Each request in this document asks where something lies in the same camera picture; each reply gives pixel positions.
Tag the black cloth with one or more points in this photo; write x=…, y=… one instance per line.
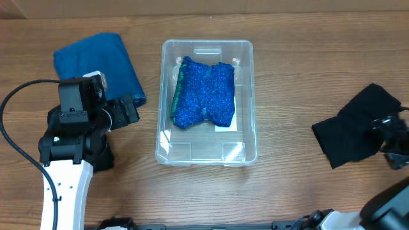
x=349, y=136
x=75, y=142

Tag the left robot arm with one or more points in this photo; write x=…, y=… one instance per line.
x=82, y=101

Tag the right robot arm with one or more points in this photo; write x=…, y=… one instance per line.
x=387, y=210

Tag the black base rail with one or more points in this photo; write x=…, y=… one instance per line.
x=129, y=224

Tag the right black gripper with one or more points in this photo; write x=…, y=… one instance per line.
x=399, y=157

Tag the clear plastic container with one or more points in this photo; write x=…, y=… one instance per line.
x=200, y=144

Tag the blue denim cloth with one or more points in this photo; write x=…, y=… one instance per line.
x=106, y=53

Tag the sparkly blue garment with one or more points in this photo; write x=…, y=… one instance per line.
x=202, y=93

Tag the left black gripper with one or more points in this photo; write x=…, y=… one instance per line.
x=121, y=118

